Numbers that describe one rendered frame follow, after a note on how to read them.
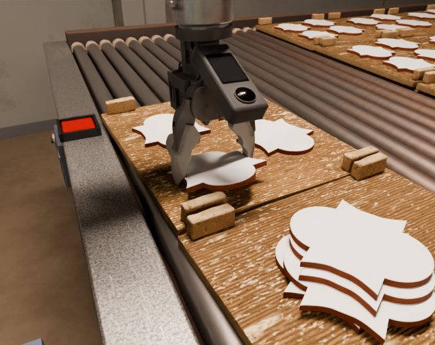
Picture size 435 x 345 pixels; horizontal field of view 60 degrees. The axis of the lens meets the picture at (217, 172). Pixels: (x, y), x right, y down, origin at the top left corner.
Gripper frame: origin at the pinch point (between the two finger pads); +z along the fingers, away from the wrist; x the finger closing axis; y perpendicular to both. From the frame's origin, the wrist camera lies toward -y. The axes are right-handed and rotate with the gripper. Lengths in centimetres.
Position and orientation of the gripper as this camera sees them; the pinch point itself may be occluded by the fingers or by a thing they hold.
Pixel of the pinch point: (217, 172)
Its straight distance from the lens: 54.7
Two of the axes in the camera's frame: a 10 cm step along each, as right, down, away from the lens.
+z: 0.4, 8.7, 4.9
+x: -8.8, 2.6, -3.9
